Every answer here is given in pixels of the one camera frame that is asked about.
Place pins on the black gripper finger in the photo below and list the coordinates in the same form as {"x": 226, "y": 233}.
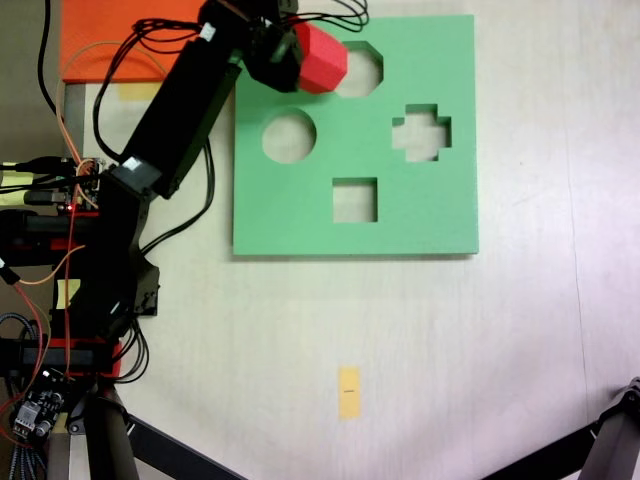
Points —
{"x": 290, "y": 47}

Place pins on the red octagonal pillar block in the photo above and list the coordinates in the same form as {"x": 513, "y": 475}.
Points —
{"x": 325, "y": 55}

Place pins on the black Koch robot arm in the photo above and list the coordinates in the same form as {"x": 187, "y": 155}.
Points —
{"x": 185, "y": 100}

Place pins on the orange flat block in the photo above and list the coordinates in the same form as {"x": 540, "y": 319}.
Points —
{"x": 90, "y": 25}

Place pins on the green shape-hole board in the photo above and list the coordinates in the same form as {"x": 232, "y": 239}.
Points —
{"x": 440, "y": 210}

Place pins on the yellow masking tape strip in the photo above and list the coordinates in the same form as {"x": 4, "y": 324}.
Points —
{"x": 137, "y": 91}

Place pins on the green driver circuit board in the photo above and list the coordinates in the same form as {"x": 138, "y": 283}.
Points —
{"x": 87, "y": 172}

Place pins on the black USB plug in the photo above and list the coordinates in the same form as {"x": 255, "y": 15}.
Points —
{"x": 42, "y": 197}

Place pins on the red and black clamp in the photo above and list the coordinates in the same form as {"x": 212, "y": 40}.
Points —
{"x": 85, "y": 357}
{"x": 45, "y": 225}

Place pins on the yellow sticky note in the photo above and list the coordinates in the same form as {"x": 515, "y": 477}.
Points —
{"x": 12, "y": 187}
{"x": 67, "y": 294}

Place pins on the yellow tape marker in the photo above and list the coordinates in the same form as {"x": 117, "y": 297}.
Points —
{"x": 349, "y": 392}

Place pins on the black tripod strut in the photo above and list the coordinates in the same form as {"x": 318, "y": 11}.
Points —
{"x": 550, "y": 452}
{"x": 175, "y": 450}

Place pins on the black converter circuit board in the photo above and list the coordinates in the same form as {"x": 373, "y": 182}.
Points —
{"x": 42, "y": 400}

